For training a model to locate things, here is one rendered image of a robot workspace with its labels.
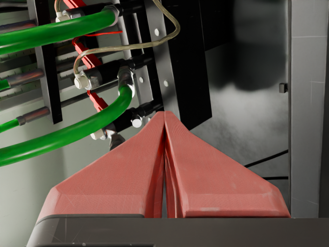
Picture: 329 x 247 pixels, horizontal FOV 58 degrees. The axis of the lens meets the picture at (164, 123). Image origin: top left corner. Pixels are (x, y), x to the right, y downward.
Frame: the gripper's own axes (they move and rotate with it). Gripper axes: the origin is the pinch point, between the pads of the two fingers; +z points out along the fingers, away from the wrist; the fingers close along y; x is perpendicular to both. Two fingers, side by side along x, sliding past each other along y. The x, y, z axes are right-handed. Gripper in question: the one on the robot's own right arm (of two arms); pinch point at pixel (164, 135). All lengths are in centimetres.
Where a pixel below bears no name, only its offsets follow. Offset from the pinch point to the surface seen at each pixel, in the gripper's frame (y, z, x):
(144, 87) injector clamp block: 3.6, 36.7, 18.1
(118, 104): 4.3, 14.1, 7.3
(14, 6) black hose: 27, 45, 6
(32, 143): 10.3, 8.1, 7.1
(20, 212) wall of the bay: 33, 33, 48
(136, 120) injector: 4.3, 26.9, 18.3
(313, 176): -19.1, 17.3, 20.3
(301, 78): -15.8, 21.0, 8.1
